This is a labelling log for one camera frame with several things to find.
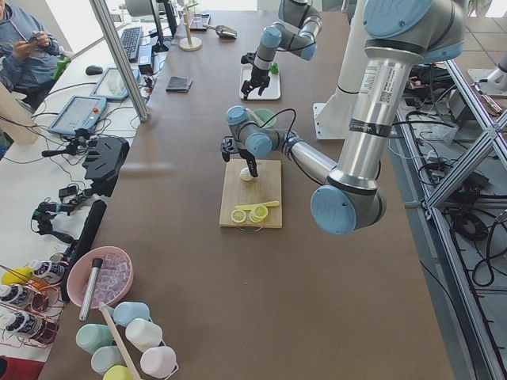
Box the upper lemon slice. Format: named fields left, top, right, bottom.
left=248, top=207, right=269, bottom=223

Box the pink bowl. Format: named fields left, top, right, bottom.
left=67, top=246, right=134, bottom=309

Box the cream rabbit serving tray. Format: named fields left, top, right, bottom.
left=238, top=66, right=281, bottom=101

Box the mint green bowl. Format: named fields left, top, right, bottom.
left=253, top=108, right=276, bottom=128

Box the lemon slice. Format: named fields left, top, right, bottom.
left=248, top=207, right=269, bottom=223
left=231, top=209, right=246, bottom=223

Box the yellow cup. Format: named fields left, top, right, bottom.
left=102, top=365, right=133, bottom=380

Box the seated person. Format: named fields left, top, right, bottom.
left=1, top=1, right=63, bottom=109

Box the grey folded cloth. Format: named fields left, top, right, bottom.
left=166, top=76, right=193, bottom=93

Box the copper wire bottle rack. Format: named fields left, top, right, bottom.
left=1, top=260, right=66, bottom=348

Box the black device stand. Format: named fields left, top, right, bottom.
left=82, top=136, right=130, bottom=197

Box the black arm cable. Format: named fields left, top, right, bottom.
left=259, top=108, right=298, bottom=159

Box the black computer mouse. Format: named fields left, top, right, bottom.
left=86, top=65, right=103, bottom=76

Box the lower lemon slice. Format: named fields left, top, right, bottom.
left=231, top=209, right=246, bottom=223

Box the yellow plastic knife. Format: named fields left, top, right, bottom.
left=234, top=200, right=280, bottom=211

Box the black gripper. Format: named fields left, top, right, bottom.
left=220, top=136, right=258, bottom=177
left=241, top=51, right=272, bottom=100

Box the blue teach pendant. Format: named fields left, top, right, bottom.
left=48, top=96, right=107, bottom=135

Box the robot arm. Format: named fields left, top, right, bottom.
left=220, top=1, right=467, bottom=234
left=241, top=1, right=323, bottom=100

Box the aluminium frame post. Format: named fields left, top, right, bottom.
left=90, top=0, right=149, bottom=122

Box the white cup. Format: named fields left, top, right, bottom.
left=125, top=318, right=162, bottom=352

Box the wooden mug tree stand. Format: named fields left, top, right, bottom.
left=177, top=1, right=202, bottom=51

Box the pale blue cup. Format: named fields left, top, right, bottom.
left=90, top=346, right=125, bottom=375

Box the black tray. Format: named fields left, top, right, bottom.
left=190, top=13, right=211, bottom=32

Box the pink cup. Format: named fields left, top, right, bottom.
left=140, top=346, right=177, bottom=378

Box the metal scoop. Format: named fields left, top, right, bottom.
left=203, top=24, right=238, bottom=40

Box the black keyboard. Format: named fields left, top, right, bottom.
left=120, top=27, right=143, bottom=62

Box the wooden cutting board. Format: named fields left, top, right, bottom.
left=219, top=159, right=283, bottom=229

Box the light blue cup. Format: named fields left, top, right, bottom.
left=113, top=302, right=151, bottom=327

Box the metal tube in bowl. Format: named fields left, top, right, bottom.
left=78, top=258, right=103, bottom=322

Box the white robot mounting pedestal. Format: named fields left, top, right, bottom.
left=313, top=0, right=369, bottom=140

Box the mint green cup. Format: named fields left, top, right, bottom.
left=75, top=324, right=113, bottom=354

